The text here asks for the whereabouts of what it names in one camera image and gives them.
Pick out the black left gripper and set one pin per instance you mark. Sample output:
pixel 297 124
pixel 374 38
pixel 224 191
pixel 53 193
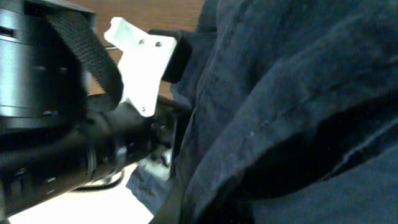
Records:
pixel 116 134

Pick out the navy blue shorts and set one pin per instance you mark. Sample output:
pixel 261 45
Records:
pixel 294 116

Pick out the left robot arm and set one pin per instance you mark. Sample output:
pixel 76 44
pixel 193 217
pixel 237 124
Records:
pixel 70 115

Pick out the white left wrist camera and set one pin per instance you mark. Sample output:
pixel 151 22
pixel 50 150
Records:
pixel 143 63

